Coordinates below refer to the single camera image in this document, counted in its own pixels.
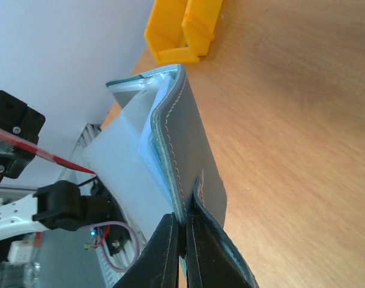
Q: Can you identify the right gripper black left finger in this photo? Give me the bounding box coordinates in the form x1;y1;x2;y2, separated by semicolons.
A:
114;214;179;288

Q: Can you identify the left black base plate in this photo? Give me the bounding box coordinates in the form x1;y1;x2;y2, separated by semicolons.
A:
105;225;131;256

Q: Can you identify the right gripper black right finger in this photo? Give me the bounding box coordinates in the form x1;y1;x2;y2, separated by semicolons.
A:
186;177;259;288

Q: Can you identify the aluminium frame rail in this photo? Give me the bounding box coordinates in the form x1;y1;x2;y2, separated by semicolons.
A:
58;124;101;184

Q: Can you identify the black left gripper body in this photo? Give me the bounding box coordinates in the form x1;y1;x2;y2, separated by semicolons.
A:
0;90;46;183

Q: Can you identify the left circuit board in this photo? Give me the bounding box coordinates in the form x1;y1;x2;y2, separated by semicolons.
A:
83;228;103;250

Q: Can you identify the small yellow bin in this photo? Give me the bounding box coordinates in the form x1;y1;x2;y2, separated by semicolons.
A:
144;0;223;65

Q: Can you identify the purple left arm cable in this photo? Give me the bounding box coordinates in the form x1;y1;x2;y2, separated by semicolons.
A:
91;220;140;273

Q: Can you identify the teal leather card holder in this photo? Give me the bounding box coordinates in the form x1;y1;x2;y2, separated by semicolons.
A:
83;64;227;238

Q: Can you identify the grey slotted cable duct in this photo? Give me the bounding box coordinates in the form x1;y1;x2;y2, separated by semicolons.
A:
97;233;147;288

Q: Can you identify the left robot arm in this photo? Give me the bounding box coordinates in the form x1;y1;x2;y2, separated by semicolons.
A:
0;90;131;264

